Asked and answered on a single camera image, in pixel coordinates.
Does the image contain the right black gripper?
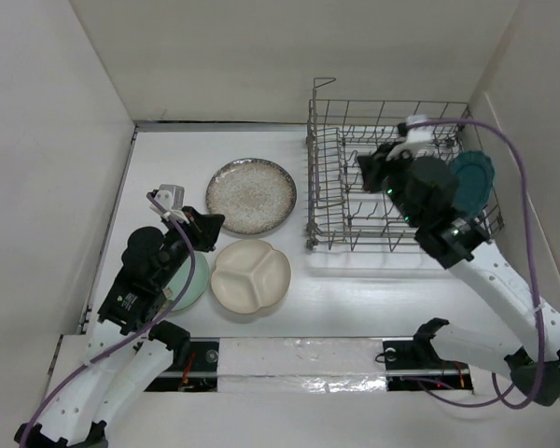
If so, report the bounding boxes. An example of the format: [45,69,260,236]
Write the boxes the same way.
[355,141,423,229]

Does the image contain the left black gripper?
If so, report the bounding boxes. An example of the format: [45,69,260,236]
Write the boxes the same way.
[156,204,225,287]

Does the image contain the speckled brown round plate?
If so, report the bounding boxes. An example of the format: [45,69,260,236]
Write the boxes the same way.
[205,158,298,235]

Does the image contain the mint green flower plate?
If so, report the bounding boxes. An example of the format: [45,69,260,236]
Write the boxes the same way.
[164,252,210,313]

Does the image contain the cream divided plate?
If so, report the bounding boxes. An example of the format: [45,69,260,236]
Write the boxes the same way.
[210,240,291,315]

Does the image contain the dark teal scalloped plate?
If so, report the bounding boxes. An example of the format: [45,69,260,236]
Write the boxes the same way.
[449,150,496,217]

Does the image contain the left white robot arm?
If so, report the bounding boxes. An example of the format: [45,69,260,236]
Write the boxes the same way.
[14,205,225,447]

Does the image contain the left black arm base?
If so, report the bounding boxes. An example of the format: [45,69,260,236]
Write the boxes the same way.
[146,339,219,393]

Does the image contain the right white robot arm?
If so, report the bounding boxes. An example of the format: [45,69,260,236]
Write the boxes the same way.
[357,144,560,406]

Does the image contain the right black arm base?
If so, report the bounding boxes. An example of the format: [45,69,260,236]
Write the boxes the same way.
[374,339,474,392]

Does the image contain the silver foil tape strip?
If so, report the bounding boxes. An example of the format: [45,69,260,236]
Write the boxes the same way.
[217,338,387,394]

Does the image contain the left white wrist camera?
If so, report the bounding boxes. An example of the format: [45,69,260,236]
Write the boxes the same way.
[147,184,186,221]

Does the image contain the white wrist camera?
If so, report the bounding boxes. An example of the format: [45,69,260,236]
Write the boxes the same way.
[147,184,186,221]
[386,115,433,161]

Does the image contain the grey wire dish rack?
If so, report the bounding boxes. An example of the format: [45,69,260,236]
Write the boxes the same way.
[306,77,482,253]

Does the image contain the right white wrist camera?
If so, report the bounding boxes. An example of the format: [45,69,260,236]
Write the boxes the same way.
[386,115,433,161]

